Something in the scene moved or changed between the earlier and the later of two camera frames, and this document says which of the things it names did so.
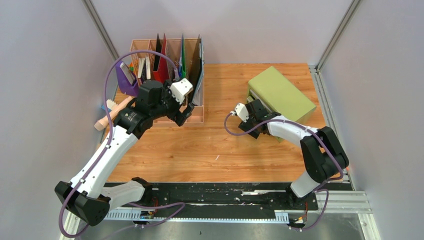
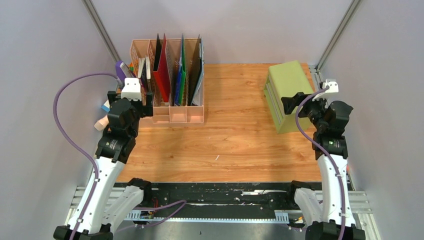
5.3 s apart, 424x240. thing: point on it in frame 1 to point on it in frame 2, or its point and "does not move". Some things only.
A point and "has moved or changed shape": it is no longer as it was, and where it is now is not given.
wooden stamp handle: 102,123 does not move
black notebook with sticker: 144,74 does not move
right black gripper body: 251,121 to 314,110
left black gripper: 180,117 to 144,110
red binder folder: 162,74 does not move
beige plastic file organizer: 180,62 does not move
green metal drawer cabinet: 281,95 has moved or changed shape
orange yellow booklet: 141,61 does not move
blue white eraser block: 110,104 does not move
